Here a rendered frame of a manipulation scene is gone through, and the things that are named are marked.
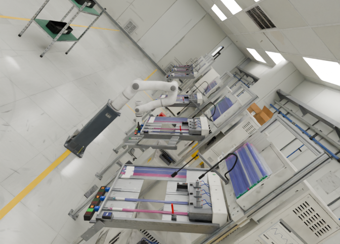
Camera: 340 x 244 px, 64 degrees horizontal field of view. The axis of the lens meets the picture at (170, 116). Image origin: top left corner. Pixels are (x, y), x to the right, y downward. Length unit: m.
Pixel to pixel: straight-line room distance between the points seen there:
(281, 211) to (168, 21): 10.48
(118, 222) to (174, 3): 10.53
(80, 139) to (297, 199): 2.33
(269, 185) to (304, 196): 0.21
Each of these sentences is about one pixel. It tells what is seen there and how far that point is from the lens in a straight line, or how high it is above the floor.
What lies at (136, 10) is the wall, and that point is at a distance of 11.82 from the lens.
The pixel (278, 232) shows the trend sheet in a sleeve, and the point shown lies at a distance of 1.74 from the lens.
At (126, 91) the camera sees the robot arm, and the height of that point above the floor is 0.94.
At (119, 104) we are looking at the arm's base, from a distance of 2.97.
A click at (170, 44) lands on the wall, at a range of 11.59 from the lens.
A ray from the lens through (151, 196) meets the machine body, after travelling 3.30.
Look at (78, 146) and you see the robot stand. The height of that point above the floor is 0.10.
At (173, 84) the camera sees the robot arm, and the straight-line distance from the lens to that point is 2.80.
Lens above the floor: 1.78
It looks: 14 degrees down
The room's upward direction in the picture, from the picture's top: 47 degrees clockwise
